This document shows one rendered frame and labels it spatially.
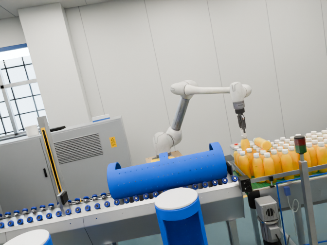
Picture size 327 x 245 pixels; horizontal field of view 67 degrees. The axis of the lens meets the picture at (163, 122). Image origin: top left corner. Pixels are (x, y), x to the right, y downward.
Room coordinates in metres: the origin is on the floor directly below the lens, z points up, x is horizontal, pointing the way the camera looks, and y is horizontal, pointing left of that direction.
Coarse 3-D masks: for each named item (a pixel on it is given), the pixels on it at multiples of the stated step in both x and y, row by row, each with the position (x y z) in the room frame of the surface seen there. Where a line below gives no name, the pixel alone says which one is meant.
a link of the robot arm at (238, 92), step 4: (232, 84) 1.97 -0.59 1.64; (236, 84) 1.95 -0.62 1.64; (240, 84) 1.96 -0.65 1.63; (232, 88) 1.96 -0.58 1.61; (236, 88) 1.94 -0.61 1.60; (240, 88) 1.94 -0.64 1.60; (244, 88) 2.00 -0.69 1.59; (232, 92) 1.96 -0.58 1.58; (236, 92) 1.94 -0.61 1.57; (240, 92) 1.94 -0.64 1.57; (244, 92) 1.97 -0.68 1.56; (232, 96) 1.97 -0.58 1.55; (236, 96) 1.94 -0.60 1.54; (240, 96) 1.94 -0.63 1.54; (244, 96) 1.97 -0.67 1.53; (232, 100) 1.98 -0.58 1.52; (236, 100) 1.95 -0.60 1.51; (240, 100) 1.94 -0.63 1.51
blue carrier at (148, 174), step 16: (160, 160) 1.79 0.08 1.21; (176, 160) 1.77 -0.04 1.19; (192, 160) 1.75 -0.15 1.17; (208, 160) 1.74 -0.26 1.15; (224, 160) 1.73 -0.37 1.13; (112, 176) 1.77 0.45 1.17; (128, 176) 1.75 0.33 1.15; (144, 176) 1.74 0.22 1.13; (160, 176) 1.74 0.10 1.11; (176, 176) 1.73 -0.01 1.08; (192, 176) 1.74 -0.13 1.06; (208, 176) 1.74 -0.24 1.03; (224, 176) 1.77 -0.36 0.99; (112, 192) 1.75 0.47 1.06; (128, 192) 1.76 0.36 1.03; (144, 192) 1.78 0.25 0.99
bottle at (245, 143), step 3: (243, 138) 1.97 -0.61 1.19; (243, 141) 1.96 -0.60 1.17; (246, 141) 1.96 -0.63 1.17; (240, 144) 1.99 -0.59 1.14; (243, 144) 1.96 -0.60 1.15; (246, 144) 1.95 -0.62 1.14; (249, 144) 1.96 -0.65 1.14; (243, 147) 1.96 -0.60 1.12; (246, 147) 1.95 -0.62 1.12; (249, 147) 1.96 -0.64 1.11; (243, 150) 1.97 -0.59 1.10; (246, 150) 1.95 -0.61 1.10
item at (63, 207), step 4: (60, 192) 1.91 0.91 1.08; (64, 192) 1.91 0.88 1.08; (60, 196) 1.85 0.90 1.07; (64, 196) 1.88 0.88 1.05; (60, 200) 1.85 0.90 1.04; (64, 200) 1.86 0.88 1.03; (60, 204) 1.85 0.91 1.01; (64, 204) 1.85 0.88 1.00; (68, 204) 1.94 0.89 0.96; (60, 208) 1.85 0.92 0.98; (64, 208) 1.86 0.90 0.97; (68, 208) 1.92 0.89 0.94; (64, 212) 1.85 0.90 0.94
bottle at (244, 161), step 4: (240, 156) 1.87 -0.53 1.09; (244, 156) 1.86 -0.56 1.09; (240, 160) 1.86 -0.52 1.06; (244, 160) 1.84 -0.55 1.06; (248, 160) 1.85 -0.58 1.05; (240, 164) 1.86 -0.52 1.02; (244, 164) 1.84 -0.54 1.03; (248, 164) 1.85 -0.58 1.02; (240, 168) 1.87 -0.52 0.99; (244, 168) 1.84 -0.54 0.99; (248, 168) 1.84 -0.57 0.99; (244, 172) 1.85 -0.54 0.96; (248, 172) 1.84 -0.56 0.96
